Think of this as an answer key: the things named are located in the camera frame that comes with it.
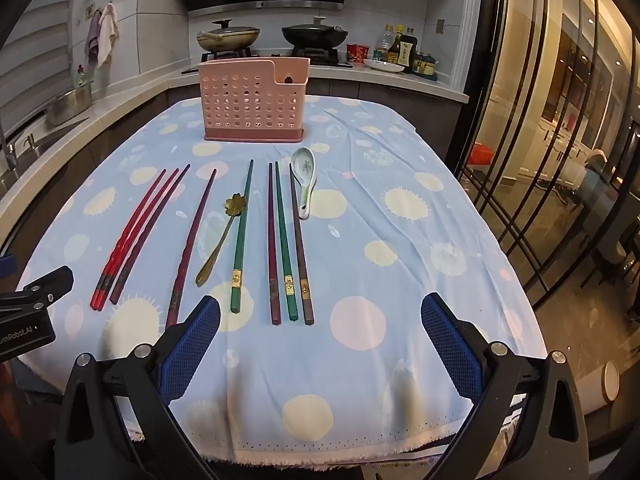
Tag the white ceramic soup spoon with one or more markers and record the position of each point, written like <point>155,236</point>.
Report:
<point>302,165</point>

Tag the blue dotted tablecloth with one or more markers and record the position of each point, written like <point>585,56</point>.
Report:
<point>350,260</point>

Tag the black wok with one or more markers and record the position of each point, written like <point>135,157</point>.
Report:
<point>315,39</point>

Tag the grey wall switch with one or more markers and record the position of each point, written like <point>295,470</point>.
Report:
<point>440,26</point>

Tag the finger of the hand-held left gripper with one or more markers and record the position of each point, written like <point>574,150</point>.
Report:
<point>50,280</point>

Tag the large dark sauce bottle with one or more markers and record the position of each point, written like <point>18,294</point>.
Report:
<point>409,52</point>

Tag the white round stool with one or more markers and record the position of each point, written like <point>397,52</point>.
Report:
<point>607,382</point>

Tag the black wok lid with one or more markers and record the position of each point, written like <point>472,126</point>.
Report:
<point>315,25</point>

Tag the wall outlet beside towels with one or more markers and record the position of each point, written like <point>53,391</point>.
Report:
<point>90,10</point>

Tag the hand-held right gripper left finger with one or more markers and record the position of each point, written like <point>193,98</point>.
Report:
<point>192,345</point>

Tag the dark red chopstick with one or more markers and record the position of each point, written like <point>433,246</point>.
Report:
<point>271,240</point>

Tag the red bag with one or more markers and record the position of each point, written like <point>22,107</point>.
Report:
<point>481,154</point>

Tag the brown chopstick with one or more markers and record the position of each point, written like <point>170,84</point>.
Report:
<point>300,260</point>

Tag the white hanging towel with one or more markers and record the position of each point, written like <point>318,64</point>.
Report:
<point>107,32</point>

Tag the dark maroon chopstick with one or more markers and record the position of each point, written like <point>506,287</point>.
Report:
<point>150,237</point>

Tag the small seasoning jars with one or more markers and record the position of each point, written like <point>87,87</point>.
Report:
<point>426,65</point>

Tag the clear plastic bottle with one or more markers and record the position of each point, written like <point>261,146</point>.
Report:
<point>383,42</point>

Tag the chrome faucet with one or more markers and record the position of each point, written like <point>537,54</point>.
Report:
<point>7,150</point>

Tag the yellow-capped sauce bottle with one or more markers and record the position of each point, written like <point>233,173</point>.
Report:
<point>395,50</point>

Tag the white plate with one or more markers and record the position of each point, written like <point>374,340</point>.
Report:
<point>382,65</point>

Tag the beige pan lid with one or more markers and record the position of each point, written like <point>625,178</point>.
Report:
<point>227,29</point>

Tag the beige cooking pan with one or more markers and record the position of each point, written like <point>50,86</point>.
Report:
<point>230,42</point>

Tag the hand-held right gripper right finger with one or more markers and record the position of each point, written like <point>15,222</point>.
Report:
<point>445,340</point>

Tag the green chopstick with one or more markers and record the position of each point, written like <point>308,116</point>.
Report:
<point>243,235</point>
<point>284,240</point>

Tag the purple hanging towel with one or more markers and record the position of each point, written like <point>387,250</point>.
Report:
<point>92,35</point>

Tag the white window blind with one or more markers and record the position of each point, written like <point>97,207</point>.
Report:
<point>35,60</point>

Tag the red instant noodle cup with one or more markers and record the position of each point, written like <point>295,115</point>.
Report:
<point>357,53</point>

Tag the black gas stove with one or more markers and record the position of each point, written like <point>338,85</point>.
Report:
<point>270,55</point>

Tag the green dish soap bottle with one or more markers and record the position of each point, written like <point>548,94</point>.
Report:
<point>83,77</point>

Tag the steel sink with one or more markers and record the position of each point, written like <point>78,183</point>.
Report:
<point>35,157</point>

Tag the twisted maroon chopstick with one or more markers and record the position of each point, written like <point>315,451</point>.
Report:
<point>194,240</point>

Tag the pink perforated utensil holder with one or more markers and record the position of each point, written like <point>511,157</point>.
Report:
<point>240,105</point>

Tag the black-framed glass door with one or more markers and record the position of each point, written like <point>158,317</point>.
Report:
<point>525,110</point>

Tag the stainless steel bowl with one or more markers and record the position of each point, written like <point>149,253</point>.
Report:
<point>67,107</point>

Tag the gold flower spoon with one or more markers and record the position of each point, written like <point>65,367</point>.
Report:
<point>236,203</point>

